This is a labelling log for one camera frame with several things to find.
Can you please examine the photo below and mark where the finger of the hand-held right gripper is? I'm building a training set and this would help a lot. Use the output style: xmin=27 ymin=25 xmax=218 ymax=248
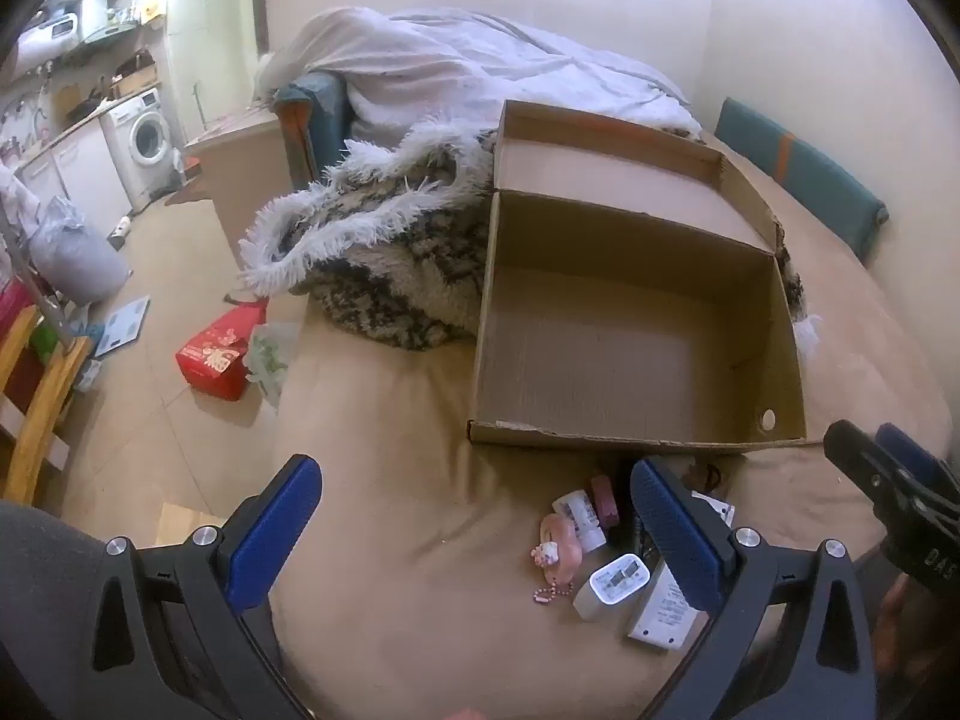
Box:
xmin=823 ymin=420 xmax=929 ymax=520
xmin=876 ymin=423 xmax=952 ymax=494

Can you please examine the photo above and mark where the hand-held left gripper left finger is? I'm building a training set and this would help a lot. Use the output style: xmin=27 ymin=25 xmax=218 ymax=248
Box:
xmin=82 ymin=455 xmax=322 ymax=720

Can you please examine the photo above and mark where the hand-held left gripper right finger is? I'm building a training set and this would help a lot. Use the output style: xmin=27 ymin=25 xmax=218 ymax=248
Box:
xmin=630 ymin=456 xmax=878 ymax=720

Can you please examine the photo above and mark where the white remote control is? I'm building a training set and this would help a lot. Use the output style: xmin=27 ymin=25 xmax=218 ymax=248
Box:
xmin=626 ymin=562 xmax=710 ymax=653

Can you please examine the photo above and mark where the white charger plug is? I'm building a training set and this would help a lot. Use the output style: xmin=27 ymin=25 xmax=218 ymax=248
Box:
xmin=574 ymin=551 xmax=652 ymax=623

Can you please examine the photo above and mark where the pink tube with gold tip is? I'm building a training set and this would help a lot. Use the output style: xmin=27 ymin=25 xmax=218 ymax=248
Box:
xmin=589 ymin=474 xmax=622 ymax=527

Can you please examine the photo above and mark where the small white pill bottle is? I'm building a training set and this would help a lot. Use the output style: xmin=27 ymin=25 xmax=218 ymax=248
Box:
xmin=553 ymin=490 xmax=607 ymax=552

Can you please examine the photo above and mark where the pink keychain toy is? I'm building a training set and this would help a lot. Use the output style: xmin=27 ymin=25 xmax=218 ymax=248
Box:
xmin=531 ymin=514 xmax=584 ymax=605

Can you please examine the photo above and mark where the cardboard box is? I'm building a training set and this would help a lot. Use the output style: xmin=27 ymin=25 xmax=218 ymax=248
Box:
xmin=466 ymin=99 xmax=809 ymax=458

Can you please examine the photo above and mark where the person's right hand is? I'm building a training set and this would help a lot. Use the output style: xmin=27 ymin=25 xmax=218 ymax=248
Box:
xmin=876 ymin=577 xmax=953 ymax=691

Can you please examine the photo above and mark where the flat cardboard piece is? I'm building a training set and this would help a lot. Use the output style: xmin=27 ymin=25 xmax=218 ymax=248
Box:
xmin=156 ymin=502 xmax=222 ymax=548

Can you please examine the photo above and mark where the white and green plastic bag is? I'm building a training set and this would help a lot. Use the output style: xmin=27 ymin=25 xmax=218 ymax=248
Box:
xmin=244 ymin=321 xmax=301 ymax=406

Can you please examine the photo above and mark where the red gift bag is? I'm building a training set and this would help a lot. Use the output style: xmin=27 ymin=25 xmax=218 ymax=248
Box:
xmin=176 ymin=300 xmax=269 ymax=400

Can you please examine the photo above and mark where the white bathroom scale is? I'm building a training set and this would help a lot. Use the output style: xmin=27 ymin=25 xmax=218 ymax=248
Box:
xmin=94 ymin=294 xmax=151 ymax=357

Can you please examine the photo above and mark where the wooden chair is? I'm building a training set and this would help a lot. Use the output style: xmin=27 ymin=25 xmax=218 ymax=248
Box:
xmin=0 ymin=304 xmax=95 ymax=507

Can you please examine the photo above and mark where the fluffy leopard print blanket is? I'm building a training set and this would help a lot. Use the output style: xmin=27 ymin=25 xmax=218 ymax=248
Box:
xmin=238 ymin=116 xmax=826 ymax=361

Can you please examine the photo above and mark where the teal pillow with orange stripe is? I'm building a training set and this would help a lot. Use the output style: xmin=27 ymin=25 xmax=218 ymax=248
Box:
xmin=274 ymin=71 xmax=353 ymax=188
xmin=712 ymin=96 xmax=890 ymax=263

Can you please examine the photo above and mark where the grey plastic bag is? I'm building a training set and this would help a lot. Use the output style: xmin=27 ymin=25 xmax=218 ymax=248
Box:
xmin=28 ymin=195 xmax=128 ymax=308

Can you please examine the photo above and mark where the beige wooden cabinet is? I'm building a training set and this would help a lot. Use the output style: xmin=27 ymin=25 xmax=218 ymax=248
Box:
xmin=184 ymin=109 xmax=301 ymax=271

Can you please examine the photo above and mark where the white washing machine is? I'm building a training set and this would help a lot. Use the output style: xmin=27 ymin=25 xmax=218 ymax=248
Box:
xmin=101 ymin=86 xmax=185 ymax=200

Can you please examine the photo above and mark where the white kitchen counter cabinet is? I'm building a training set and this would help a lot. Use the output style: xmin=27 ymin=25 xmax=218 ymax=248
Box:
xmin=15 ymin=116 xmax=136 ymax=233

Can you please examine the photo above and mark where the white duvet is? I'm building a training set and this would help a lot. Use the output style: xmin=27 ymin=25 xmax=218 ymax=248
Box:
xmin=251 ymin=6 xmax=702 ymax=188

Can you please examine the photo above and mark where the white water heater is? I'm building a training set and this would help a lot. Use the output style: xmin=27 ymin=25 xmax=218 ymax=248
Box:
xmin=13 ymin=13 xmax=83 ymax=76

